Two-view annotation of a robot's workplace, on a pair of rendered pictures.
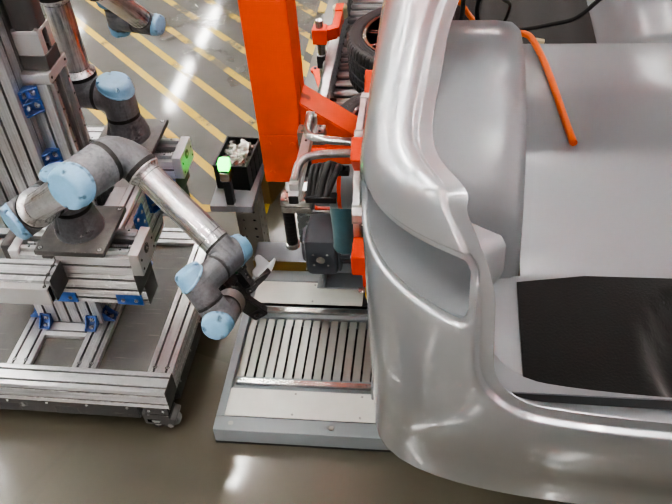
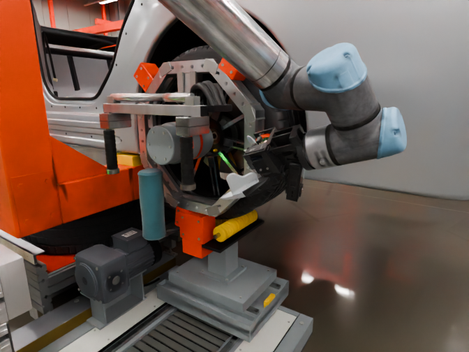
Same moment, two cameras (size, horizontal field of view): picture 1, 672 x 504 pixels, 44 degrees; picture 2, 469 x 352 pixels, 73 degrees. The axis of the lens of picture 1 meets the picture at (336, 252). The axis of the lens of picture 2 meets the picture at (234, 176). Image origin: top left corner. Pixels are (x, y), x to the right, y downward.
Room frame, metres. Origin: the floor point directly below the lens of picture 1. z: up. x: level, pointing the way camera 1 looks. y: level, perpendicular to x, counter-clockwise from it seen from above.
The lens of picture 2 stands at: (1.42, 0.87, 1.01)
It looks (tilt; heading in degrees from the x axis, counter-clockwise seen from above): 14 degrees down; 293
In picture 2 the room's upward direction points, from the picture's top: straight up
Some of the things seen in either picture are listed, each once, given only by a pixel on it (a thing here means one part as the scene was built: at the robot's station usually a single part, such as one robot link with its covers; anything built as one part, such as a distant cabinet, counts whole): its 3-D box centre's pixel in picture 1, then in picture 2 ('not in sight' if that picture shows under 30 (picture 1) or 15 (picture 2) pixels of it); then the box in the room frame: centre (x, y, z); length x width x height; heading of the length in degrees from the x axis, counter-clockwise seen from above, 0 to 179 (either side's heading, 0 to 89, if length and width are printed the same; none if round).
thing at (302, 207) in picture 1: (296, 201); (192, 124); (1.88, 0.10, 0.93); 0.09 x 0.05 x 0.05; 80
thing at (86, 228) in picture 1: (76, 215); not in sight; (1.98, 0.79, 0.87); 0.15 x 0.15 x 0.10
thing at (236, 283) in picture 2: not in sight; (222, 252); (1.98, -0.30, 0.32); 0.40 x 0.30 x 0.28; 170
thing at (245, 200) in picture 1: (242, 175); not in sight; (2.69, 0.35, 0.44); 0.43 x 0.17 x 0.03; 170
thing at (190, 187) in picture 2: (290, 226); (187, 161); (1.89, 0.13, 0.83); 0.04 x 0.04 x 0.16
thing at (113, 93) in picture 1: (115, 95); not in sight; (2.47, 0.70, 0.98); 0.13 x 0.12 x 0.14; 65
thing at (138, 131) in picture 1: (125, 124); not in sight; (2.47, 0.69, 0.87); 0.15 x 0.15 x 0.10
